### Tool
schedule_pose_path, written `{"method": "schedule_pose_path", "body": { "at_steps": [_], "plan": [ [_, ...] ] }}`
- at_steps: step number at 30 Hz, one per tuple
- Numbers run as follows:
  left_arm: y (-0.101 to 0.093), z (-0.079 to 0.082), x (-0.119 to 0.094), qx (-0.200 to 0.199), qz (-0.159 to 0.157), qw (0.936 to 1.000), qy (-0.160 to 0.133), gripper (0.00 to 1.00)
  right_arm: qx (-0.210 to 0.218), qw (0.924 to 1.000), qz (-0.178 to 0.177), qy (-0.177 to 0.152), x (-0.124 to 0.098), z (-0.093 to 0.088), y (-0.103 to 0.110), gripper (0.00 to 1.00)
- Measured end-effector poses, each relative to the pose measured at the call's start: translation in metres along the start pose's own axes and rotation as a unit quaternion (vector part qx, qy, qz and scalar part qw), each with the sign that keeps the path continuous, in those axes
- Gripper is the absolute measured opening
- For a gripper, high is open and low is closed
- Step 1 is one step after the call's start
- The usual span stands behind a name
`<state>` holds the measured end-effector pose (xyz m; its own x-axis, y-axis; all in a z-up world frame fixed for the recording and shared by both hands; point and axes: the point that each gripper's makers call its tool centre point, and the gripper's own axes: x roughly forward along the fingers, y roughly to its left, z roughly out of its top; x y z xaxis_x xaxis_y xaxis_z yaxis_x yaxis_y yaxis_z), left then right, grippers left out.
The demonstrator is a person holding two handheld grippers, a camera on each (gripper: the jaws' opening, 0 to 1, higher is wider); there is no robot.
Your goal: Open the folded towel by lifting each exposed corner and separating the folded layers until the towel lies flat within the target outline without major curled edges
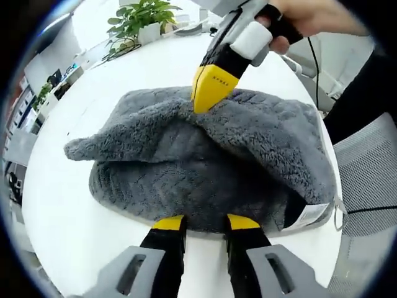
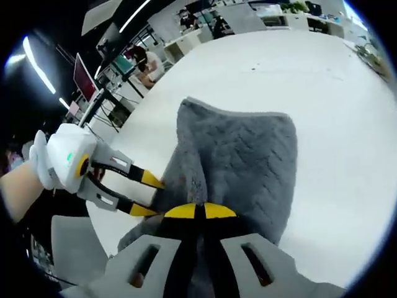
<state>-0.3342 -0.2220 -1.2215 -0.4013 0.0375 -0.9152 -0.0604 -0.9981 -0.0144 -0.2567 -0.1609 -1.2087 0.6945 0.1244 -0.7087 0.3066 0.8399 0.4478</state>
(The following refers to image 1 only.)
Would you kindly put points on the large potted plant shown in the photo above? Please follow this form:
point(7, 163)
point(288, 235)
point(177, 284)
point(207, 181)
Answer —
point(139, 18)

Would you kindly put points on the small potted plant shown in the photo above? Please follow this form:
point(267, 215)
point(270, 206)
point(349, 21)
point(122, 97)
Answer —
point(41, 94)

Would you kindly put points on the person's black clothing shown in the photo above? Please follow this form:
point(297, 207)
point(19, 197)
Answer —
point(366, 99)

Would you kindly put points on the mesh office chair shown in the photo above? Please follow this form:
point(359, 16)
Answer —
point(366, 192)

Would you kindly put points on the grey towel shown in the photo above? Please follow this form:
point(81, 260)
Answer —
point(186, 161)

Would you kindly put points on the person's right hand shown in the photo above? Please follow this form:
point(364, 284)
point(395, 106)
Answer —
point(310, 15)

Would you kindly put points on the white chair frame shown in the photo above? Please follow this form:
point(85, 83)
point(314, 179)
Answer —
point(313, 80)

